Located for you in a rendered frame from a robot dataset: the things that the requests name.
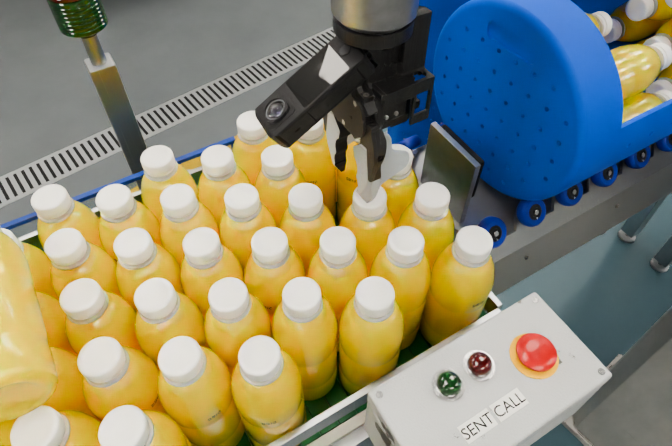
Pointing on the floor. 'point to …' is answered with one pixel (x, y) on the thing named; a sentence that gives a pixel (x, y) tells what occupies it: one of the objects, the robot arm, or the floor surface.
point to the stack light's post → (118, 110)
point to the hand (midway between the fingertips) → (349, 180)
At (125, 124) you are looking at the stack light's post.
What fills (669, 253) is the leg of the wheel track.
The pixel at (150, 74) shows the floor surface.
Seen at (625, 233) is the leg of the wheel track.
